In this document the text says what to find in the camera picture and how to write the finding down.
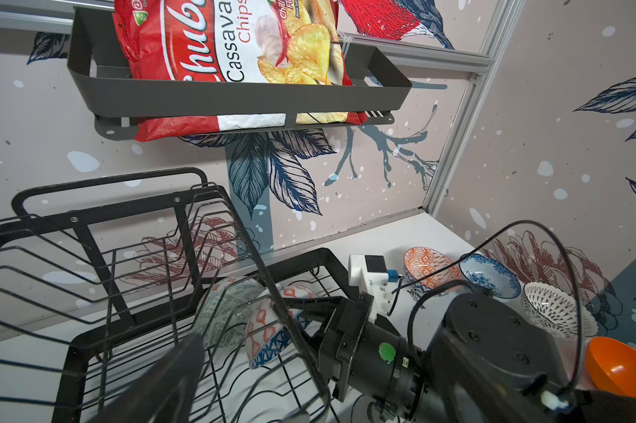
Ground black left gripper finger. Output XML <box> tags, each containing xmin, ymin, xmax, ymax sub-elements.
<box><xmin>92</xmin><ymin>333</ymin><xmax>204</xmax><ymax>423</ymax></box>

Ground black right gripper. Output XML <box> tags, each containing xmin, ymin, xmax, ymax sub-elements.
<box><xmin>284</xmin><ymin>294</ymin><xmax>374</xmax><ymax>402</ymax></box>

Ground blue triangle patterned bowl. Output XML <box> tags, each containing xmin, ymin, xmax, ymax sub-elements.
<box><xmin>245</xmin><ymin>283</ymin><xmax>318</xmax><ymax>369</ymax></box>

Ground green patterned ceramic bowl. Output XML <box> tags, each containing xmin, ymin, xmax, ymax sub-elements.
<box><xmin>192</xmin><ymin>277</ymin><xmax>265</xmax><ymax>349</ymax></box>

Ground orange patterned ceramic bowl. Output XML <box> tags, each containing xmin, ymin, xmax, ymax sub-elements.
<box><xmin>402</xmin><ymin>247</ymin><xmax>462</xmax><ymax>300</ymax></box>

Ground plain orange bowl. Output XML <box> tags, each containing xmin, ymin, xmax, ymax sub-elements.
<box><xmin>585</xmin><ymin>337</ymin><xmax>636</xmax><ymax>398</ymax></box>

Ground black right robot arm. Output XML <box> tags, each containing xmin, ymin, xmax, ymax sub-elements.
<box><xmin>288</xmin><ymin>294</ymin><xmax>636</xmax><ymax>422</ymax></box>

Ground black two-tier dish rack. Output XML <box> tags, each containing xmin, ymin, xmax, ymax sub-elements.
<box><xmin>0</xmin><ymin>168</ymin><xmax>374</xmax><ymax>422</ymax></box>

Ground blue floral ceramic bowl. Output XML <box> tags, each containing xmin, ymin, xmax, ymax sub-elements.
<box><xmin>459</xmin><ymin>254</ymin><xmax>522</xmax><ymax>300</ymax></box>

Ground white red dotted bowl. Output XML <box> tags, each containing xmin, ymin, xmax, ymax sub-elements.
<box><xmin>522</xmin><ymin>282</ymin><xmax>579</xmax><ymax>341</ymax></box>

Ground red cassava chips bag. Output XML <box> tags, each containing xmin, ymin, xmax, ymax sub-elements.
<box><xmin>112</xmin><ymin>0</ymin><xmax>369</xmax><ymax>143</ymax></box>

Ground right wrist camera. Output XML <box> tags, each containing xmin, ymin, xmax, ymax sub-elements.
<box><xmin>349</xmin><ymin>255</ymin><xmax>400</xmax><ymax>324</ymax></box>

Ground black wall-mounted wire basket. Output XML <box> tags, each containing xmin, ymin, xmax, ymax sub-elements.
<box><xmin>67</xmin><ymin>7</ymin><xmax>411</xmax><ymax>142</ymax></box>

